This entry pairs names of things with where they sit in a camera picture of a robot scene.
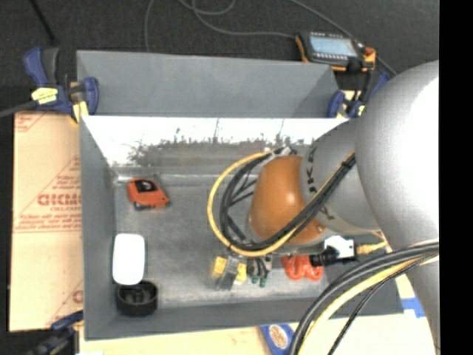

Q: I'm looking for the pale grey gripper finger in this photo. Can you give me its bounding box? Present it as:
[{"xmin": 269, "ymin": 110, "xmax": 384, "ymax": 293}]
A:
[{"xmin": 216, "ymin": 254, "xmax": 239, "ymax": 291}]

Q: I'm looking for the yellow block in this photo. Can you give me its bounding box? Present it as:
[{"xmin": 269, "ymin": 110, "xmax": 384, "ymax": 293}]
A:
[{"xmin": 213, "ymin": 256, "xmax": 248, "ymax": 286}]

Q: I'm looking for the blue printed packet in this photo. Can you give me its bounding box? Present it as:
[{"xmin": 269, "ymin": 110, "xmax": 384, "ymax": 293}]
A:
[{"xmin": 259, "ymin": 323, "xmax": 296, "ymax": 355}]

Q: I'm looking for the black round cap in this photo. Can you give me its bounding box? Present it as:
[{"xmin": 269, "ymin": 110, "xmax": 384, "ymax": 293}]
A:
[{"xmin": 115, "ymin": 280, "xmax": 160, "ymax": 317}]

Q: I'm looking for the white computer mouse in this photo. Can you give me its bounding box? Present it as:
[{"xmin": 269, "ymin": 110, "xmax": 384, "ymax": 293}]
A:
[{"xmin": 112, "ymin": 233, "xmax": 146, "ymax": 285}]

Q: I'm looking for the orange and black tape measure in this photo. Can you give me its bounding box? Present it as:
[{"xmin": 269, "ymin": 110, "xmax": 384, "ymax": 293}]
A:
[{"xmin": 126, "ymin": 177, "xmax": 171, "ymax": 212}]

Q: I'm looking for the grey metal bin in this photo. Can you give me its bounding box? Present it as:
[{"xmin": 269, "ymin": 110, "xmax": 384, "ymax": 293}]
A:
[{"xmin": 75, "ymin": 50, "xmax": 404, "ymax": 339}]

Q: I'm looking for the brown cardboard board red print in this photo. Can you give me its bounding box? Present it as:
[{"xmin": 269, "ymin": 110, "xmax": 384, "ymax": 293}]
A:
[{"xmin": 7, "ymin": 110, "xmax": 84, "ymax": 332}]

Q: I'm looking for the orange coiled cord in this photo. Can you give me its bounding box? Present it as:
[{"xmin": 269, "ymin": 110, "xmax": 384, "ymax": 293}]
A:
[{"xmin": 281, "ymin": 254, "xmax": 324, "ymax": 282}]

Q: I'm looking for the black cylinder on white bracket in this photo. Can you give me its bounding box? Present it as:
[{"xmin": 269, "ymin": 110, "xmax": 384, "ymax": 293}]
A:
[{"xmin": 309, "ymin": 234, "xmax": 355, "ymax": 268}]

